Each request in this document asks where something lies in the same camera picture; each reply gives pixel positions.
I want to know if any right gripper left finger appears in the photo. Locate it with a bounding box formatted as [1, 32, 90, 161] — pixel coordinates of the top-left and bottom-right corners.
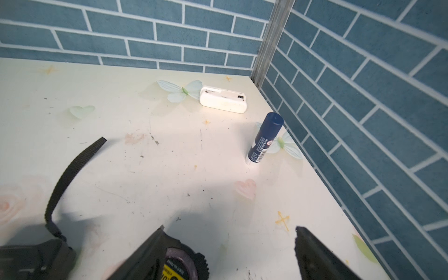
[108, 226, 168, 280]

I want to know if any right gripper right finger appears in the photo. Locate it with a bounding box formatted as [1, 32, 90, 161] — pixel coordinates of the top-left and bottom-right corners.
[295, 226, 361, 280]

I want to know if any black square tape measure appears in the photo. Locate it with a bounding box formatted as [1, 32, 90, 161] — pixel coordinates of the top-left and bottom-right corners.
[1, 137, 107, 280]

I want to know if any round black tape measure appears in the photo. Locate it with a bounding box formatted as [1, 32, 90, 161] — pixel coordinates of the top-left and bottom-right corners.
[161, 243, 210, 280]

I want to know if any white stapler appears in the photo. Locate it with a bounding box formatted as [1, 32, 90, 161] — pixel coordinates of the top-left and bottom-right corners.
[199, 86, 247, 114]

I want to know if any right corner aluminium post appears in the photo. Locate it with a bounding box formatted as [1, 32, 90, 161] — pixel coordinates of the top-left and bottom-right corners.
[250, 0, 295, 89]

